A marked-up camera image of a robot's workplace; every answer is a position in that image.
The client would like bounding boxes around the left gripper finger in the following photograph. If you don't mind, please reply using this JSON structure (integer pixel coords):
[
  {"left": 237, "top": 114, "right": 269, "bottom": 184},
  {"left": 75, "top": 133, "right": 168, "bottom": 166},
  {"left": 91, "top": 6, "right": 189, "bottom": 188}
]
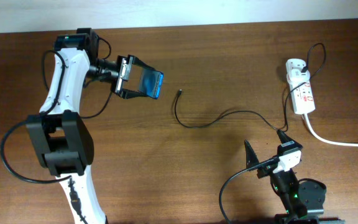
[
  {"left": 121, "top": 89, "right": 148, "bottom": 99},
  {"left": 129, "top": 55, "right": 154, "bottom": 70}
]

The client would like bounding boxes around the blue Galaxy smartphone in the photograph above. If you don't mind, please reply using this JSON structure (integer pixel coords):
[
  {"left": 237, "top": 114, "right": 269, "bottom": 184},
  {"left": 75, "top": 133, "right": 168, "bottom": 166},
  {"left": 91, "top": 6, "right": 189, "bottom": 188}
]
[{"left": 138, "top": 69, "right": 164, "bottom": 100}]

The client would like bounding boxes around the white power strip cord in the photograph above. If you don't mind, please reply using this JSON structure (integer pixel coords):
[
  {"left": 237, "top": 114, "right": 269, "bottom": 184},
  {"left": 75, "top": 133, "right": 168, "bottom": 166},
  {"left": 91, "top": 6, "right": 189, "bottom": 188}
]
[{"left": 301, "top": 113, "right": 358, "bottom": 149}]

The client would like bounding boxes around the black USB charging cable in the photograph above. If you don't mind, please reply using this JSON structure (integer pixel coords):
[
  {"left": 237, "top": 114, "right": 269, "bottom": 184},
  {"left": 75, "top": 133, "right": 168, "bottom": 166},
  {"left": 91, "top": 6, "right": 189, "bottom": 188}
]
[{"left": 174, "top": 42, "right": 327, "bottom": 133}]

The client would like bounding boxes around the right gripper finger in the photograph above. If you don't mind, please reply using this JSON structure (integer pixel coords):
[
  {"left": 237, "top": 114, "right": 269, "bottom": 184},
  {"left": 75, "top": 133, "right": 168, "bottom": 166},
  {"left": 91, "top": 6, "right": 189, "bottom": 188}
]
[
  {"left": 277, "top": 129, "right": 291, "bottom": 144},
  {"left": 244, "top": 140, "right": 259, "bottom": 170}
]

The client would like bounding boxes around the white power strip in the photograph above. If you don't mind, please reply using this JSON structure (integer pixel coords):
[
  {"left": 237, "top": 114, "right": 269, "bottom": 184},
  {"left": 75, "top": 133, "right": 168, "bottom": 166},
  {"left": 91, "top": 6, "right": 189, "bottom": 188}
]
[{"left": 285, "top": 58, "right": 315, "bottom": 114}]

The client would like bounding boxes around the white charger adapter plug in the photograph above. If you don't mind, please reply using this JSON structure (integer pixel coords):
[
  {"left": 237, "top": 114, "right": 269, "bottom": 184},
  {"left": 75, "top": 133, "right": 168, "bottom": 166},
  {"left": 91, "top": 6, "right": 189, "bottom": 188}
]
[{"left": 287, "top": 69, "right": 310, "bottom": 84}]

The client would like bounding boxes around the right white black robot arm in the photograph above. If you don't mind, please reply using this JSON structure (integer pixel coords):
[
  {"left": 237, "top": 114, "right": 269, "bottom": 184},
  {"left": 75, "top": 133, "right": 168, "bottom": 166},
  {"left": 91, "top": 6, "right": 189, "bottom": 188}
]
[{"left": 244, "top": 130, "right": 346, "bottom": 223}]

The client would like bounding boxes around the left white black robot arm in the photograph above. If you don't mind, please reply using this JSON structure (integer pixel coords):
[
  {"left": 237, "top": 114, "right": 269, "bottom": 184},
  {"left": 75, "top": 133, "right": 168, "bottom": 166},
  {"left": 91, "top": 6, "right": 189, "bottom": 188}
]
[{"left": 26, "top": 28, "right": 164, "bottom": 223}]

